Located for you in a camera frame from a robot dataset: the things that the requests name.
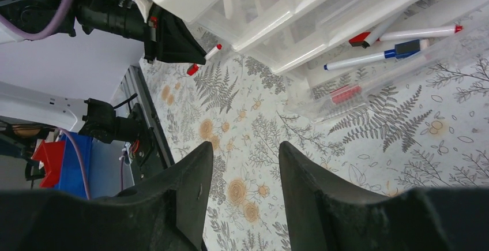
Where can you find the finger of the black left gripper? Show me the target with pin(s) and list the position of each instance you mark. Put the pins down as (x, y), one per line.
(177, 44)

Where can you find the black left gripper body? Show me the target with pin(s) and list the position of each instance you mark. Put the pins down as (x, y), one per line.
(152, 30)

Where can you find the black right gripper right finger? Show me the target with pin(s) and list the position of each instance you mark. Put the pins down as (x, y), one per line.
(326, 212)

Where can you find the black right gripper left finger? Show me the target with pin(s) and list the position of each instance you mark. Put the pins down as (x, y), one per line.
(164, 212)

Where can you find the white plastic drawer organizer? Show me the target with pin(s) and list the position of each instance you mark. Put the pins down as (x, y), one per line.
(292, 37)

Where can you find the blue capped marker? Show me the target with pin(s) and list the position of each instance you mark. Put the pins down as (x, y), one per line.
(400, 51)

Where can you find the red marker pen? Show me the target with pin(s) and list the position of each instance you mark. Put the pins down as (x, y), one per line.
(424, 33)

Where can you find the blue plastic bin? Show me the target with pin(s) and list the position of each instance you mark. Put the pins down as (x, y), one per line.
(70, 180)

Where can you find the red plastic bin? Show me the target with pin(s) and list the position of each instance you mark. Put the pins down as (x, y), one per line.
(51, 155)

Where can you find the floral patterned table mat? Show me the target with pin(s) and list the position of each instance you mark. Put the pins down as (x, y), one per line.
(429, 131)

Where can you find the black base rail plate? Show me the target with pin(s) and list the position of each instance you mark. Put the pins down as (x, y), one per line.
(153, 154)

